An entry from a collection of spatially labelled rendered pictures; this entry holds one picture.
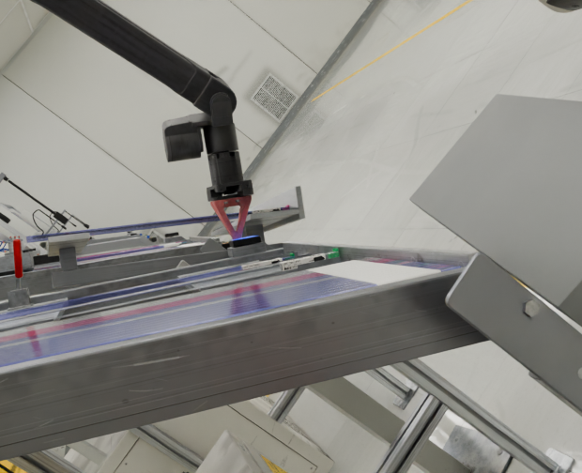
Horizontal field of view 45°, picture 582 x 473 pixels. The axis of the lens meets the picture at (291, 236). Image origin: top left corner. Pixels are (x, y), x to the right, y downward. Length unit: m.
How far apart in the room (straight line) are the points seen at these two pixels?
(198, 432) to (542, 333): 1.57
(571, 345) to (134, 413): 0.34
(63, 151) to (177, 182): 1.36
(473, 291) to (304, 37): 8.78
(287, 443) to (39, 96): 7.09
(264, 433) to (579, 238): 1.46
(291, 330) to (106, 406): 0.15
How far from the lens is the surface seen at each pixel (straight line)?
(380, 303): 0.57
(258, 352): 0.55
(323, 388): 1.56
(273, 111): 8.97
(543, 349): 0.59
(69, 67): 8.84
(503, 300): 0.57
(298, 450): 2.15
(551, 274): 0.79
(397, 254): 0.76
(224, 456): 1.21
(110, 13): 1.18
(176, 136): 1.23
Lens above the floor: 0.99
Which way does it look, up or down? 12 degrees down
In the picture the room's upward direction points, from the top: 53 degrees counter-clockwise
